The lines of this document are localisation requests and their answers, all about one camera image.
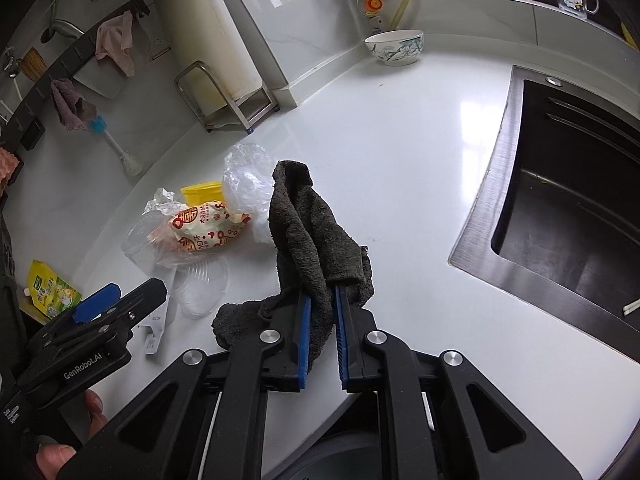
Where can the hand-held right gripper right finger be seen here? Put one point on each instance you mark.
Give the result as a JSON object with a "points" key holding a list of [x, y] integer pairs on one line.
{"points": [[342, 340]]}

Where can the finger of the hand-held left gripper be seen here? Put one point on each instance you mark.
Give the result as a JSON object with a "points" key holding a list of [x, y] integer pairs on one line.
{"points": [[142, 297], [95, 305]]}

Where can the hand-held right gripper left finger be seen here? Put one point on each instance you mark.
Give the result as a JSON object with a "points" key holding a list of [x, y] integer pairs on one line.
{"points": [[301, 340]]}

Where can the red and white snack packet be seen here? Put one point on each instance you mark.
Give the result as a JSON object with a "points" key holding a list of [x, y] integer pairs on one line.
{"points": [[210, 227]]}

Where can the dark grey rag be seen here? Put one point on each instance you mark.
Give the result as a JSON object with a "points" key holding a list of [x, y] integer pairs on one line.
{"points": [[300, 240]]}

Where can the clear plastic bag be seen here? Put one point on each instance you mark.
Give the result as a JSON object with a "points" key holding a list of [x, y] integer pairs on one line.
{"points": [[245, 180]]}

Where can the person's left hand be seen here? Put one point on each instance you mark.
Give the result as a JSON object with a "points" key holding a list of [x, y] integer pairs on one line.
{"points": [[95, 410]]}

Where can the white paper slip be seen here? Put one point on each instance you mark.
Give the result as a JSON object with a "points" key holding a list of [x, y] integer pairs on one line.
{"points": [[155, 330]]}

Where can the yellow green spout pouch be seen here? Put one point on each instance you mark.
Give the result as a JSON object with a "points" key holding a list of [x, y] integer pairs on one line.
{"points": [[47, 290]]}

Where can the clear plastic cup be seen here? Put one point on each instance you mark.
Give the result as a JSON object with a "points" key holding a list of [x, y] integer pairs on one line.
{"points": [[140, 245]]}

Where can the yellow oval plastic lid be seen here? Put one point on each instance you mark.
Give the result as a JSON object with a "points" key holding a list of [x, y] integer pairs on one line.
{"points": [[200, 192]]}

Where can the blue and white bottle brush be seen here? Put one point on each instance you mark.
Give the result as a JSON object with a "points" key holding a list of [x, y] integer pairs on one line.
{"points": [[117, 147]]}

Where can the pink wavy dishcloth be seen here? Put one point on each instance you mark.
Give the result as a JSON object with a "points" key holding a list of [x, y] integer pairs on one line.
{"points": [[10, 167]]}

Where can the purple hanging cloth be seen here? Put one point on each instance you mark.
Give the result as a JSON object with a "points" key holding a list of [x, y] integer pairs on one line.
{"points": [[67, 102]]}

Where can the metal board rack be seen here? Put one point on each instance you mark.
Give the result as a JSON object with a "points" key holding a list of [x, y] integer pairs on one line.
{"points": [[243, 119]]}

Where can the white peeler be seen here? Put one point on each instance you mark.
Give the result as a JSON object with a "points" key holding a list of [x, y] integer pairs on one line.
{"points": [[160, 50]]}

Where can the bamboo pot brush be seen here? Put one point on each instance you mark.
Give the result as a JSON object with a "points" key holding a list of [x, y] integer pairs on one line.
{"points": [[35, 62]]}

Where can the black kitchen sink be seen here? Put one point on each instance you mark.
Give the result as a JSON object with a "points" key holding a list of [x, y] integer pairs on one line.
{"points": [[550, 200]]}

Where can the pink hanging cloth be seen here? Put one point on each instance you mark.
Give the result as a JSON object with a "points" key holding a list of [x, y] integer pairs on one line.
{"points": [[117, 40]]}

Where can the white cutting board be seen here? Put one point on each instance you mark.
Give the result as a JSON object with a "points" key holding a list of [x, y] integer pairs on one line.
{"points": [[215, 35]]}

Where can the white patterned ceramic bowl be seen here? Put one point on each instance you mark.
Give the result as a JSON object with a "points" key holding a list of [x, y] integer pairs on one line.
{"points": [[395, 50]]}

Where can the black wall rail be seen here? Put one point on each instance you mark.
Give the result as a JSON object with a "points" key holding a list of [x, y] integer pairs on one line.
{"points": [[75, 52]]}

